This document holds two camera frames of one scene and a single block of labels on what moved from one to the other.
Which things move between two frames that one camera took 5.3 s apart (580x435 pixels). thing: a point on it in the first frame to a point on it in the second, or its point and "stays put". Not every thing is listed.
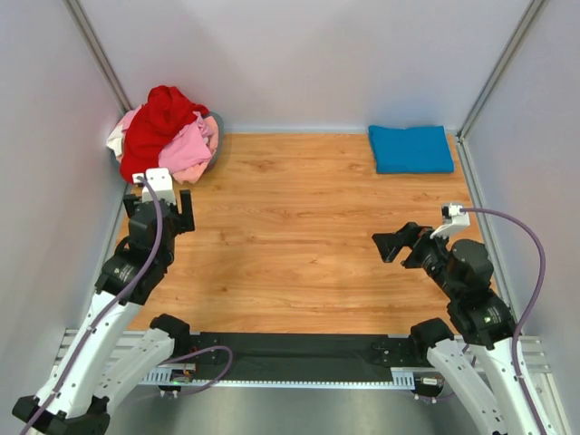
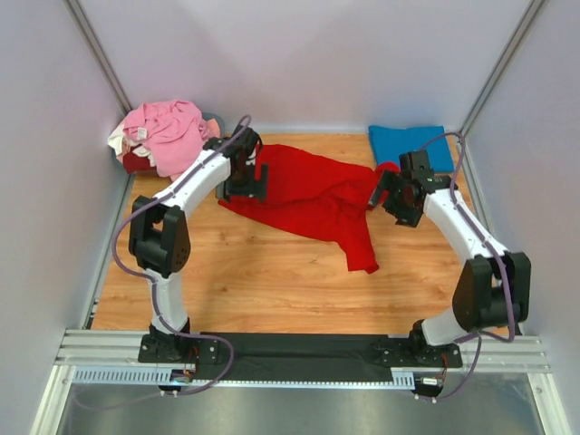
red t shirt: (144, 138) to (321, 196)
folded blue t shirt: (412, 149) stays put
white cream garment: (115, 141) stays put
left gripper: (188, 215) to (225, 189)
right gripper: (388, 243) to (388, 184)
